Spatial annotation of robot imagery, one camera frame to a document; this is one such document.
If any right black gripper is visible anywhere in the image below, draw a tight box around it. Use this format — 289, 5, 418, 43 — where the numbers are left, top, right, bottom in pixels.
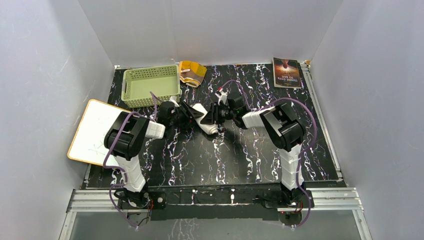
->
200, 102, 236, 125

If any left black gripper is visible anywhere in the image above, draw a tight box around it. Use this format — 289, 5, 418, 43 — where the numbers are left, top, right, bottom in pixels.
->
169, 102, 204, 129

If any white towel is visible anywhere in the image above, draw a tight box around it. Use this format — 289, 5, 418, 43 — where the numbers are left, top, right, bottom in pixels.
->
192, 103, 219, 135

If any yellow brown cloth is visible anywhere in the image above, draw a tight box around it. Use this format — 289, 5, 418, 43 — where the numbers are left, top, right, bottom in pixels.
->
179, 60, 207, 88

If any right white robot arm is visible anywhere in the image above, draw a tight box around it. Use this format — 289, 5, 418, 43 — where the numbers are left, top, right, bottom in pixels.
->
193, 92, 306, 207

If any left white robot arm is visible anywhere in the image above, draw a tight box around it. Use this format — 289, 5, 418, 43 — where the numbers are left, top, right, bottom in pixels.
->
102, 100, 207, 208

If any green plastic basket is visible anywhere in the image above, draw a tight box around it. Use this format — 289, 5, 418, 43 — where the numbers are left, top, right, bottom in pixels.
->
121, 64, 182, 109

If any book with dark cover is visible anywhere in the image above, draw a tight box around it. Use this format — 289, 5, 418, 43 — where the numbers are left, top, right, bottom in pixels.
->
272, 57, 302, 89

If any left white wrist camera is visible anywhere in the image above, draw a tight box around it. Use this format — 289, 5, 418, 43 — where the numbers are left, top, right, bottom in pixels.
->
168, 95, 180, 108

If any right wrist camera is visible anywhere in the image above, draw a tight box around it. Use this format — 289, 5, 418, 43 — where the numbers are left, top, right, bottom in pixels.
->
215, 87, 228, 105

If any whiteboard with yellow frame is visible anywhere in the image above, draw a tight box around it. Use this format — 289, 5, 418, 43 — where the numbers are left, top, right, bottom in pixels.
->
67, 99, 129, 166

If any aluminium frame rail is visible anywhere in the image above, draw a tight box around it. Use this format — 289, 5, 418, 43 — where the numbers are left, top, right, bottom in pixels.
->
67, 187, 363, 213

